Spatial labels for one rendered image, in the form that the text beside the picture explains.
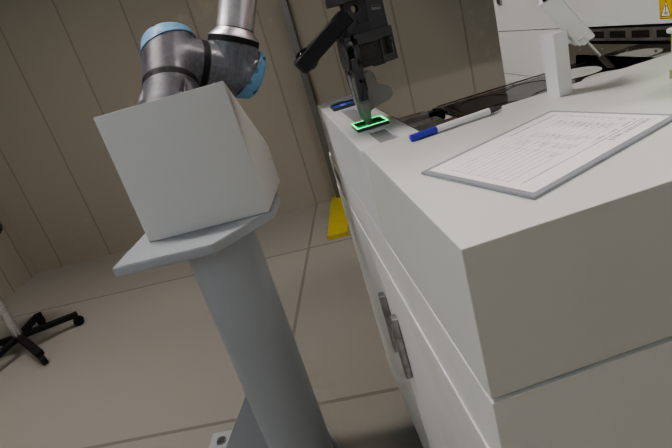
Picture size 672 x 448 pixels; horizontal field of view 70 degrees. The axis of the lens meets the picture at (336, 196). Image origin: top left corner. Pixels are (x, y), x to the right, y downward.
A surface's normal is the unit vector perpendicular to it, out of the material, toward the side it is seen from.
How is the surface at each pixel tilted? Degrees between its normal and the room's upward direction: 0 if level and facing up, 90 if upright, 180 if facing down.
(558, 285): 90
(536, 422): 90
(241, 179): 90
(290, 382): 90
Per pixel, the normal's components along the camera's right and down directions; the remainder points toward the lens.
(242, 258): 0.62, 0.11
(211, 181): 0.00, 0.35
